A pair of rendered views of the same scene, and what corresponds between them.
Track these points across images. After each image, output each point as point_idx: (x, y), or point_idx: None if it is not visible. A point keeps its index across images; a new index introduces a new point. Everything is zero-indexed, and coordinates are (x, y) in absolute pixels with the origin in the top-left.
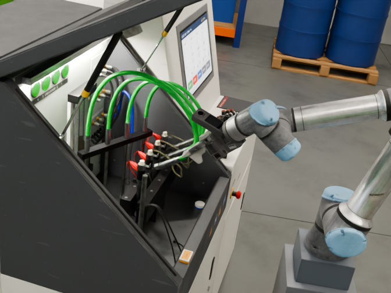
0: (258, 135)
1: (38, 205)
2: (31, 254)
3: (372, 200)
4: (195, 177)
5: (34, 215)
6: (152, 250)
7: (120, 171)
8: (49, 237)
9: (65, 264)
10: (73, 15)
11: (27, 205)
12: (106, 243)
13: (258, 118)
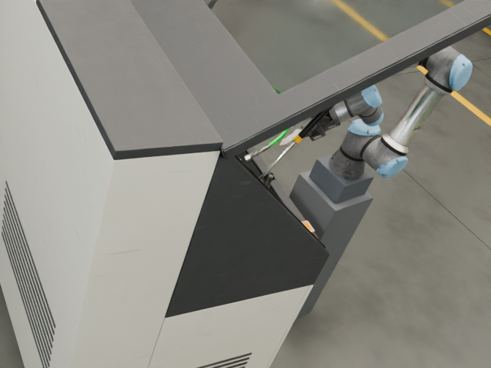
0: (364, 115)
1: (229, 245)
2: (205, 288)
3: (415, 133)
4: None
5: (221, 255)
6: (314, 237)
7: None
8: (229, 266)
9: (237, 280)
10: (136, 26)
11: (217, 250)
12: (281, 250)
13: (373, 104)
